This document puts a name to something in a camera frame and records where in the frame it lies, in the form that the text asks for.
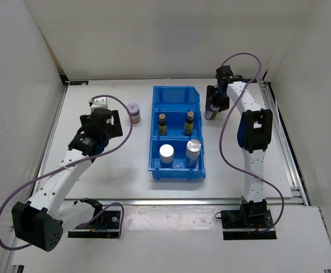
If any blue three-compartment plastic bin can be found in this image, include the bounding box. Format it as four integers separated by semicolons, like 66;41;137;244
148;86;206;180

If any purple cable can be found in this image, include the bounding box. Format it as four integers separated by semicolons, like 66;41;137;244
0;94;134;251
218;52;286;234

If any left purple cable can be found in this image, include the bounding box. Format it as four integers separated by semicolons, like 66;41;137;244
0;94;134;251

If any left black corner label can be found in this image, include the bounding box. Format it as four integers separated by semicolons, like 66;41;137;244
69;81;89;86

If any silver-top white canister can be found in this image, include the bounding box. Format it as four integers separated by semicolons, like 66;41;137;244
184;139;202;168
159;144;174;168

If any left aluminium rail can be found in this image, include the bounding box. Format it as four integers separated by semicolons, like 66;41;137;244
24;82;66;198

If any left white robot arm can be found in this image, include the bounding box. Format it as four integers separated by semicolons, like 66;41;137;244
11;108;123;251

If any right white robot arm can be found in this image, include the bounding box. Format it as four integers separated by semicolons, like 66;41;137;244
204;65;272;229

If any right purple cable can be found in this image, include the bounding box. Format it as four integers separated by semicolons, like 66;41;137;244
218;52;286;234

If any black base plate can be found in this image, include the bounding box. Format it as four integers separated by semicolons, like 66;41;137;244
214;209;277;241
67;202;125;239

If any white-lid spice jar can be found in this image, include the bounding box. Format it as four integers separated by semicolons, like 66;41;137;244
204;105;219;121
127;102;141;124

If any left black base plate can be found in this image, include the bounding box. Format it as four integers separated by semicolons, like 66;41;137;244
67;202;125;239

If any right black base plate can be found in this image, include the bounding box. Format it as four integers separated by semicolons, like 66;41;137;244
214;209;277;241

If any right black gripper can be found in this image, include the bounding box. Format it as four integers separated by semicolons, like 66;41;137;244
205;86;230;113

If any small yellow-label bottle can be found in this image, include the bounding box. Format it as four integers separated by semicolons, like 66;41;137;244
183;111;195;136
158;113;167;136

